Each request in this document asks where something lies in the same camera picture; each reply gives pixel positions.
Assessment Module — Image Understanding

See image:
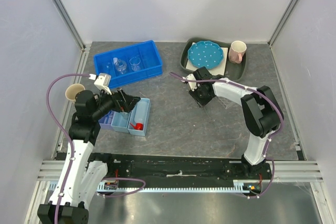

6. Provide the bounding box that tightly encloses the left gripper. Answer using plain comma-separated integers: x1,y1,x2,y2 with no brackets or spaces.
91,86,140,120

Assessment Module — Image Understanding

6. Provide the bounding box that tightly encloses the dropper bottle white cap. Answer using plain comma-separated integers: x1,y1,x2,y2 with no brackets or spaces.
113,57,128,75

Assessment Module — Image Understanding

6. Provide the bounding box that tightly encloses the small glass beaker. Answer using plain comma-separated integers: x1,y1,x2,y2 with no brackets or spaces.
120,112,130,120

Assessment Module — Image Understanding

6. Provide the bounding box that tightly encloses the clear safety goggles blue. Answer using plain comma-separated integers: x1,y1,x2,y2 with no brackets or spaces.
102,111,114,125

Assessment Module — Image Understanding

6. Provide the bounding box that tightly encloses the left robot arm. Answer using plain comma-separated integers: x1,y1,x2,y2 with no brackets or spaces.
37,89,141,223

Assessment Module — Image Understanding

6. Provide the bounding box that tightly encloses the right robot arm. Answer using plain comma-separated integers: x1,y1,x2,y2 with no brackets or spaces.
184,67,284,179

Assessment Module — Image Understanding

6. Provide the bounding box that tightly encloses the clear test tube rack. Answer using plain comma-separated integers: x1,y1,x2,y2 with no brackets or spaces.
216,97,236,110

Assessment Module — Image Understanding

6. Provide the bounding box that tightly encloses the light blue middle box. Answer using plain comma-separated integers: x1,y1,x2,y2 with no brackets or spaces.
112,112,130,133

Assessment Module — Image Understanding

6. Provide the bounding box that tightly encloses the light blue box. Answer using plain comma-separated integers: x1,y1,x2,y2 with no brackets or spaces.
112,112,130,133
127,98,151,136

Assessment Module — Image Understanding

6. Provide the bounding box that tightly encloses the light blue right box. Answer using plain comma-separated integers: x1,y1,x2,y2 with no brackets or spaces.
127,98,151,136

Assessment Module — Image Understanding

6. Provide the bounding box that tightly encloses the purple small box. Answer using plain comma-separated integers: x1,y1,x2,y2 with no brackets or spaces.
99,111,115,131

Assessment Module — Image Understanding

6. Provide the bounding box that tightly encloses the blue divided plastic bin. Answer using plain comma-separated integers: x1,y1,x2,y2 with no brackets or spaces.
93,40,163,89

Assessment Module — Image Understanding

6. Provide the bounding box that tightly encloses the grey oval tray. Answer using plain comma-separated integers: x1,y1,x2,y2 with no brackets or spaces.
180,37,247,81

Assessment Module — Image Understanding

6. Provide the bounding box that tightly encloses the blue dotted plate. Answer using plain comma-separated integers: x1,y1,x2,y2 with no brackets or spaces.
187,40,224,69

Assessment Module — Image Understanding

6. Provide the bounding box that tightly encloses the pink mug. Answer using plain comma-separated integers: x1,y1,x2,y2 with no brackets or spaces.
228,40,247,63

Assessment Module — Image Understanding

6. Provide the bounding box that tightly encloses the beige floral mug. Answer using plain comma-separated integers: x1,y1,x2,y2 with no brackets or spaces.
65,83,85,103

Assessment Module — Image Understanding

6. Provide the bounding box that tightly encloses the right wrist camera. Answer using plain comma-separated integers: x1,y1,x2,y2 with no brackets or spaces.
183,73,197,91

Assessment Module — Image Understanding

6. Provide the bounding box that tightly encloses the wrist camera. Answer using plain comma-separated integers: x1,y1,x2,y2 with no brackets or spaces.
183,73,197,91
89,73,112,95

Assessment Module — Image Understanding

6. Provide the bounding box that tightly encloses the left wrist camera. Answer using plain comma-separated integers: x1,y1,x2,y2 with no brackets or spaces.
89,73,112,95

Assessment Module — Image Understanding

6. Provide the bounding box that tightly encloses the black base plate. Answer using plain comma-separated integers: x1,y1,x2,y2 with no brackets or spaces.
89,153,272,189

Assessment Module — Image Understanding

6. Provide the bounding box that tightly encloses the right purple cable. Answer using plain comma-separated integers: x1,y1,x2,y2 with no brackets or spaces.
169,71,286,201

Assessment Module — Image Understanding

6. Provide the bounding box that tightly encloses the light blue cable duct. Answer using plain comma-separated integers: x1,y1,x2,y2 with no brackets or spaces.
97,181,261,194

